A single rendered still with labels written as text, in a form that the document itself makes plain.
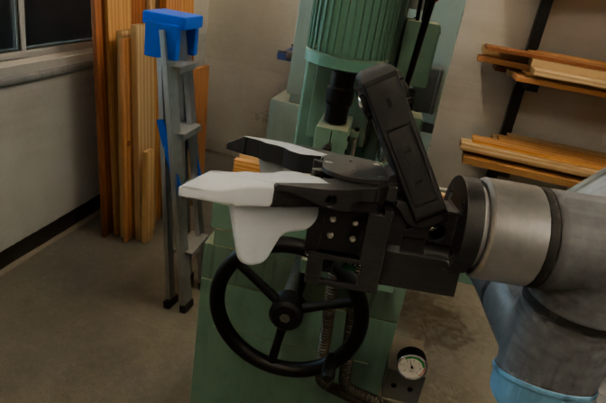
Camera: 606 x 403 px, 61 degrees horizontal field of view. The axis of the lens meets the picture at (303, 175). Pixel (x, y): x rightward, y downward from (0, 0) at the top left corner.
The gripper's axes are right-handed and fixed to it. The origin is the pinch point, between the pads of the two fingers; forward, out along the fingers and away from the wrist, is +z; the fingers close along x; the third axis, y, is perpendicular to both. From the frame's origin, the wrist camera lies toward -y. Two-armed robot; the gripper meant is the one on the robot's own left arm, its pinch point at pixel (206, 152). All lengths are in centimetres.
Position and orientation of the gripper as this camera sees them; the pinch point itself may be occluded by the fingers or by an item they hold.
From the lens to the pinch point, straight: 38.4
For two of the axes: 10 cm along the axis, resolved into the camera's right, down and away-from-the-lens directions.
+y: -1.6, 9.6, 2.4
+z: -9.9, -1.7, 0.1
